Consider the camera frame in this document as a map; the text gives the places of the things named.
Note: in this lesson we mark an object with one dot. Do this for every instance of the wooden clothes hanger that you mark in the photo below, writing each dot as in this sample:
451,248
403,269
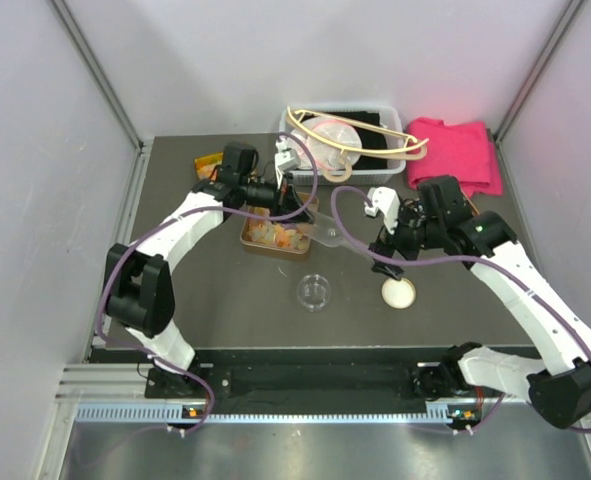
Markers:
355,145

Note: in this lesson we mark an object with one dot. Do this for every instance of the gold tin wrapped candies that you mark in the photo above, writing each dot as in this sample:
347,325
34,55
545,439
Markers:
470,200

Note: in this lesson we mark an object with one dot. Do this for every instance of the grey plastic basket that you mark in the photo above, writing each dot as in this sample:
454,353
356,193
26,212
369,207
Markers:
342,172

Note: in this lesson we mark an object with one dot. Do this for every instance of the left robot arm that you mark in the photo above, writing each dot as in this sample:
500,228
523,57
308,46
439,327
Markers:
138,290

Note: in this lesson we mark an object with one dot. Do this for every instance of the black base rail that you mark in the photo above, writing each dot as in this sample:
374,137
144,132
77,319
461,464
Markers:
300,381

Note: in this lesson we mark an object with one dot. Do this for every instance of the gold tin pastel gummies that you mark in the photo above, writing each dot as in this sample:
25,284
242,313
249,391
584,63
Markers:
262,237

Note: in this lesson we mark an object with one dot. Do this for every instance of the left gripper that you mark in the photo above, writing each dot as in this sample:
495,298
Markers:
284,199

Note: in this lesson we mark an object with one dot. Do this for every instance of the white round lid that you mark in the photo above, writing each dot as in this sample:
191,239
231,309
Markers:
398,294

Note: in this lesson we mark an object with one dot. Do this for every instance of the clear round container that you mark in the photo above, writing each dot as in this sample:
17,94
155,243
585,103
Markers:
313,292

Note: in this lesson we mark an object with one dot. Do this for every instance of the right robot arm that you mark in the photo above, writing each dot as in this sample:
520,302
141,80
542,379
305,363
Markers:
557,384

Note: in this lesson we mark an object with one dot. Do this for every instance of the pink cloth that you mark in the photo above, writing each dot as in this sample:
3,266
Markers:
464,151

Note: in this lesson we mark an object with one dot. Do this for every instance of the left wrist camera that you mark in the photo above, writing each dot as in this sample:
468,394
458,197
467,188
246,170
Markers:
286,158

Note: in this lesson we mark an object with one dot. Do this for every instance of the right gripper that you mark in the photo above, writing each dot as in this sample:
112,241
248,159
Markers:
386,249

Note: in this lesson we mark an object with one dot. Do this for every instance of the gold tin colourful gummies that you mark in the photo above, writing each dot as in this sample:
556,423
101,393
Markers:
206,165

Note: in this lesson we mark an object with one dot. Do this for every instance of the black cloth in basket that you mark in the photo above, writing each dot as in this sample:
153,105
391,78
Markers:
370,139

